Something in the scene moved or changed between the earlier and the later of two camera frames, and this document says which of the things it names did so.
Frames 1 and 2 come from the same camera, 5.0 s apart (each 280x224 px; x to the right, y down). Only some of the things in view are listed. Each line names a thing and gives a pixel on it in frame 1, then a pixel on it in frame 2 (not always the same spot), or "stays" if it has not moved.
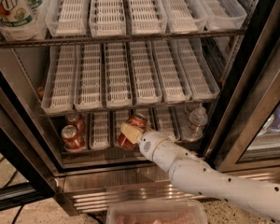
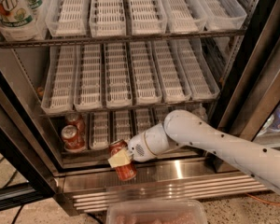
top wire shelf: x=230 y=34 stays
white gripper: x=149 y=143 -> x=139 y=147
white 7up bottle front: x=13 y=13 stays
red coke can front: x=136 y=121 -> x=126 y=172
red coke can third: x=76 y=119 stays
